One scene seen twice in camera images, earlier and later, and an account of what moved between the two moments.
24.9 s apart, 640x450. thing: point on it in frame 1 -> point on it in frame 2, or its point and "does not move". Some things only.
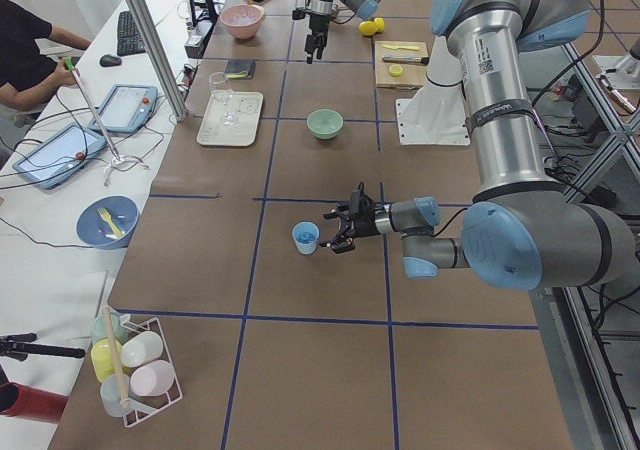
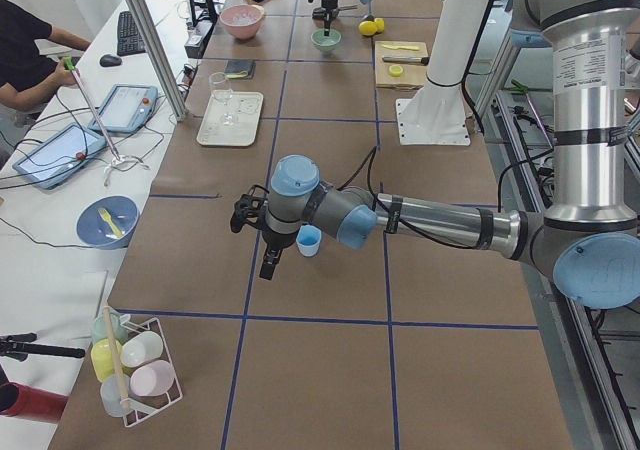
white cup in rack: (140, 348) does not move
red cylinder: (26, 402) does not move
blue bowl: (108, 222) does not move
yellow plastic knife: (415, 48) does not move
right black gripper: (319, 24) -> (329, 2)
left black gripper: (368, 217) -> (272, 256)
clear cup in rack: (111, 394) does not move
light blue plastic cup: (305, 235) does not move
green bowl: (324, 123) -> (326, 43)
